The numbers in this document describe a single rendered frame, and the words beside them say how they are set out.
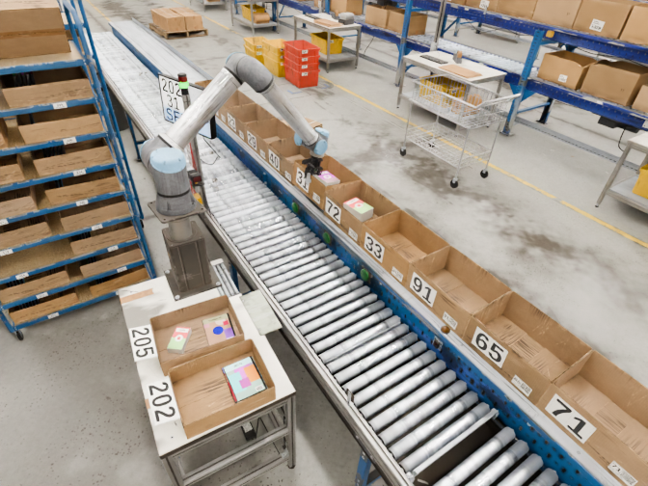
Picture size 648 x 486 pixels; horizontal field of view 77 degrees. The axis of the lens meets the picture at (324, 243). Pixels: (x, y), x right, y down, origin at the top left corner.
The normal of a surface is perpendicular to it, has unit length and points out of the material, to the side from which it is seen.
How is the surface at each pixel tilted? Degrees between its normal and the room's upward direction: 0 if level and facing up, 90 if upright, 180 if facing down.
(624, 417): 0
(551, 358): 2
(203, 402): 2
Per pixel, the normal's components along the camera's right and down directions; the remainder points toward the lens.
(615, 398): -0.84, 0.30
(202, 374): 0.04, -0.79
